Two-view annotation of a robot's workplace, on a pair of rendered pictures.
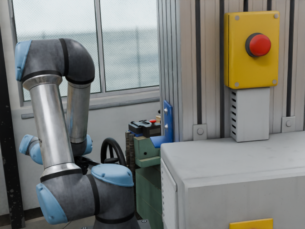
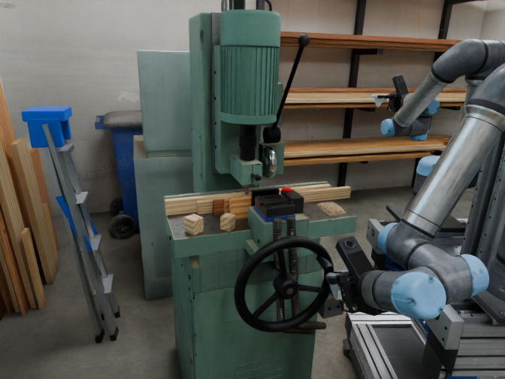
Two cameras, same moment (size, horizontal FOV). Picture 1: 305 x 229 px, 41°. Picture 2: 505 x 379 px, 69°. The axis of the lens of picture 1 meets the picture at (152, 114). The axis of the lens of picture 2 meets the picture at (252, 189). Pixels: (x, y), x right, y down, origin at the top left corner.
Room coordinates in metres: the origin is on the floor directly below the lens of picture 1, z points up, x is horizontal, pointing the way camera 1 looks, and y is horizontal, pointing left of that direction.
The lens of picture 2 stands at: (1.72, 1.03, 1.38)
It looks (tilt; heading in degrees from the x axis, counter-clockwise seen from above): 19 degrees down; 276
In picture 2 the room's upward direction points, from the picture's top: 2 degrees clockwise
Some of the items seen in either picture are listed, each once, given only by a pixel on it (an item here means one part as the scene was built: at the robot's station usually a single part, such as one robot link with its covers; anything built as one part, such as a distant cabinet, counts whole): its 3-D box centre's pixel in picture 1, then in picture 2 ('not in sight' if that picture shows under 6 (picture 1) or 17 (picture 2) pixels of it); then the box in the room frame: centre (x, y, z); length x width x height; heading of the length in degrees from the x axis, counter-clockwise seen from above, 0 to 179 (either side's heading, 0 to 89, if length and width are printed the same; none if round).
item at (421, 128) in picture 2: not in sight; (416, 127); (1.18, -0.66, 1.12); 0.11 x 0.08 x 0.11; 23
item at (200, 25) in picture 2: not in sight; (223, 118); (1.99, -0.39, 1.16); 0.22 x 0.22 x 0.72; 26
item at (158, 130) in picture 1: (145, 127); (279, 203); (1.74, 0.03, 0.99); 0.13 x 0.11 x 0.06; 26
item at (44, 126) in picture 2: not in sight; (79, 230); (2.72, -0.48, 0.58); 0.27 x 0.25 x 1.16; 21
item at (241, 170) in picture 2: not in sight; (246, 171); (1.87, -0.14, 1.03); 0.14 x 0.07 x 0.09; 116
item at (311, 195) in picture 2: not in sight; (278, 199); (1.76, -0.18, 0.92); 0.58 x 0.02 x 0.04; 26
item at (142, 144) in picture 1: (145, 143); (276, 225); (1.75, 0.03, 0.92); 0.15 x 0.13 x 0.09; 26
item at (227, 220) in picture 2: not in sight; (228, 222); (1.90, 0.04, 0.92); 0.03 x 0.03 x 0.04; 68
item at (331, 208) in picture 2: not in sight; (331, 206); (1.57, -0.17, 0.91); 0.10 x 0.07 x 0.02; 116
